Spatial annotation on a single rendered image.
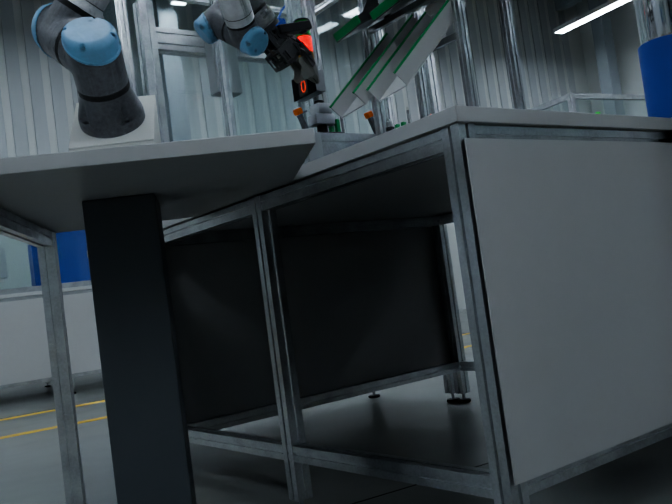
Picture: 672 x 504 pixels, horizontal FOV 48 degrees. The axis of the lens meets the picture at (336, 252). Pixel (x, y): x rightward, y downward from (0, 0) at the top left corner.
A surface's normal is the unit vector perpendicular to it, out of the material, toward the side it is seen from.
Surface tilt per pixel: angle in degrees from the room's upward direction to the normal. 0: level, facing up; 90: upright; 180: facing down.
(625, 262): 90
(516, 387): 90
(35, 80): 90
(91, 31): 53
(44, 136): 90
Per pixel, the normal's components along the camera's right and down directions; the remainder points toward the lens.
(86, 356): 0.48, -0.11
